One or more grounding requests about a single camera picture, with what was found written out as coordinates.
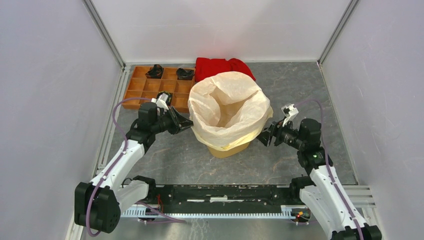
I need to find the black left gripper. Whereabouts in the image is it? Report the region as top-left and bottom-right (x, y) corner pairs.
(151, 106), (195, 135)

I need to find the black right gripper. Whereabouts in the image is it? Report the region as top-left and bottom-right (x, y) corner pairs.
(253, 116), (305, 150)

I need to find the pale yellow plastic trash bag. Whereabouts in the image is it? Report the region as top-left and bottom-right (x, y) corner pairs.
(187, 71), (274, 152)

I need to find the yellow mesh trash bin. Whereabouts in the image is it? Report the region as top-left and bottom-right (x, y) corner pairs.
(207, 142), (250, 159)

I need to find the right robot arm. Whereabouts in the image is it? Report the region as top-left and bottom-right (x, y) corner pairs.
(257, 118), (383, 240)

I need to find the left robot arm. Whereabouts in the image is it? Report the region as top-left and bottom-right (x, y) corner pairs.
(74, 99), (193, 237)

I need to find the black green rolled item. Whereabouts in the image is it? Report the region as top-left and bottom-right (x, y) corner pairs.
(156, 91), (173, 106)

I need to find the black rolled item back right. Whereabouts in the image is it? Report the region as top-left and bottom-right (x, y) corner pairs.
(176, 68), (195, 81)

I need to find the orange wooden compartment tray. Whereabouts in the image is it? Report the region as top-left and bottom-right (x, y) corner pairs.
(122, 66), (195, 113)

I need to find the black rolled item back left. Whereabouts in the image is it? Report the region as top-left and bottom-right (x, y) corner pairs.
(145, 64), (164, 79)

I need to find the red cloth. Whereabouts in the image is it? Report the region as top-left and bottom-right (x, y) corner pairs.
(194, 57), (256, 82)

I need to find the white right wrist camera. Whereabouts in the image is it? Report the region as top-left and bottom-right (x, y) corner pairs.
(281, 104), (299, 127)

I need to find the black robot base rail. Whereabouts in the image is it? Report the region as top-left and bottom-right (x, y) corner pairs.
(133, 175), (304, 217)

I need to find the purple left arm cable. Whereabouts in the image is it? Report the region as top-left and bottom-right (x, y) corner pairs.
(85, 97), (188, 238)

